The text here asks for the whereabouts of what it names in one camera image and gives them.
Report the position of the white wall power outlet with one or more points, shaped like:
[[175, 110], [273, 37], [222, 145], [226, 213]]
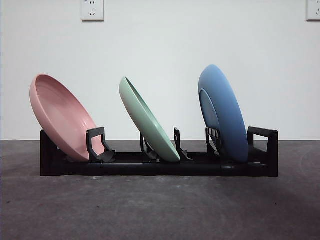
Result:
[[313, 10], [92, 11]]

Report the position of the green round plate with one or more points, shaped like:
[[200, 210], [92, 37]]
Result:
[[147, 125]]

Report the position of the blue round plate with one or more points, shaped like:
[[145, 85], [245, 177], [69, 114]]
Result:
[[225, 100]]

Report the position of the black plastic dish rack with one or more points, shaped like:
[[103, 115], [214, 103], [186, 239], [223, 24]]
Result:
[[162, 169]]

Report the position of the pink round plate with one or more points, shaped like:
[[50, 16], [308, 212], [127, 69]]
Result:
[[60, 115]]

